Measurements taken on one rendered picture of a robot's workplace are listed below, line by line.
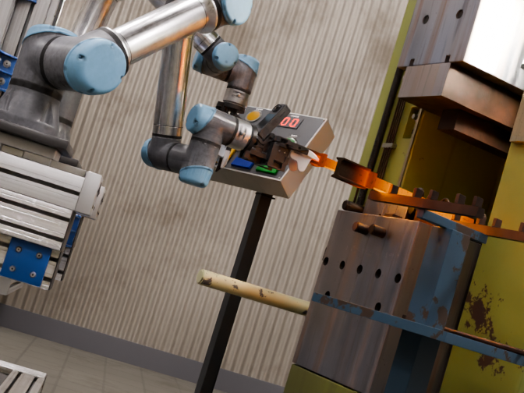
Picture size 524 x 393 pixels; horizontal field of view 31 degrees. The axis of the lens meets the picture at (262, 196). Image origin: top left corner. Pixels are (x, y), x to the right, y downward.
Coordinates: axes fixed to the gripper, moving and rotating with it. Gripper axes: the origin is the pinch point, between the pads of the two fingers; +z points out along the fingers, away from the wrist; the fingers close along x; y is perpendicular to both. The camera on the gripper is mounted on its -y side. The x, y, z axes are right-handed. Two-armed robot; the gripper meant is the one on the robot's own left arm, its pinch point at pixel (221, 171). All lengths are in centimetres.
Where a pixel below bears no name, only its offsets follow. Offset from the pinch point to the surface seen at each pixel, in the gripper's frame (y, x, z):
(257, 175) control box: -11.3, -2.9, -2.5
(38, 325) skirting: 49, -264, 87
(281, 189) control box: -19.1, 0.6, -0.6
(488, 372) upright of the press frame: -70, 64, 32
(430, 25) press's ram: -42, 27, -55
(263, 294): -22.8, 3.6, 31.0
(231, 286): -12.5, 7.3, 31.5
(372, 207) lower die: -41.3, 24.8, -1.0
